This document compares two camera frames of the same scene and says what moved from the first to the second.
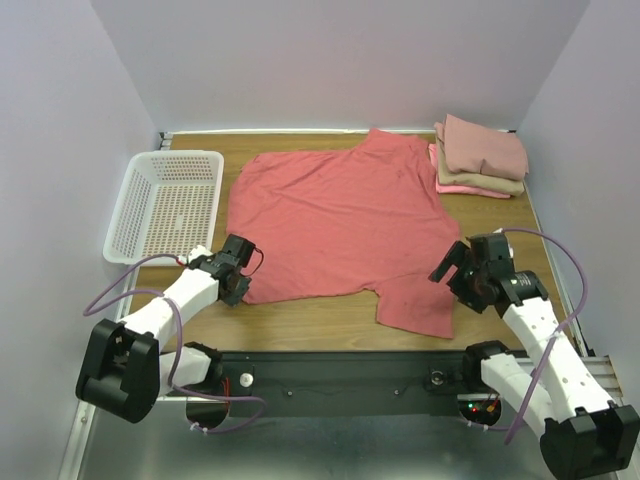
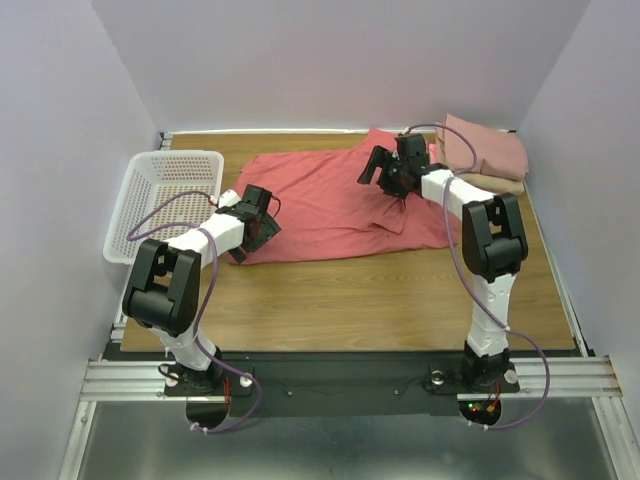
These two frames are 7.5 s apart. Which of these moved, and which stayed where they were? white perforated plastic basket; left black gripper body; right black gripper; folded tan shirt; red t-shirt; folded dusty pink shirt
Moved: red t-shirt; right black gripper; left black gripper body
Stayed: folded dusty pink shirt; folded tan shirt; white perforated plastic basket
